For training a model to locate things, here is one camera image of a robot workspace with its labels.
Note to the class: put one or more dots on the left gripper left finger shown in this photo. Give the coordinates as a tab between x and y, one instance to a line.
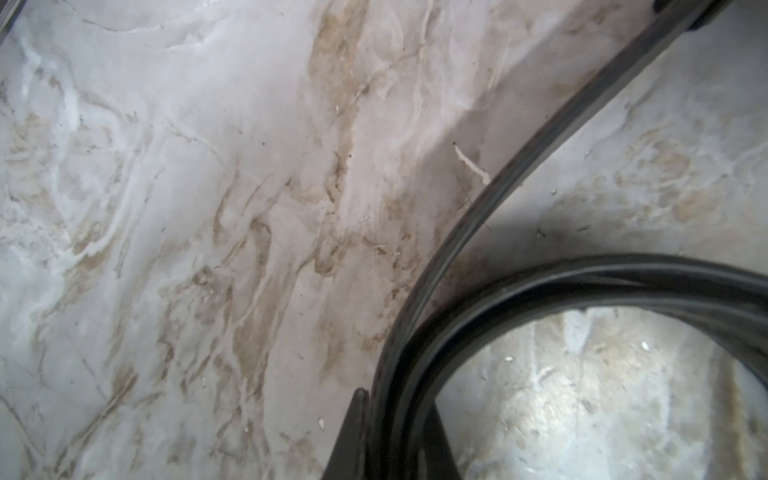
347	460

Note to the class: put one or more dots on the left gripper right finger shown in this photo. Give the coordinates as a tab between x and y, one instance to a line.
438	458

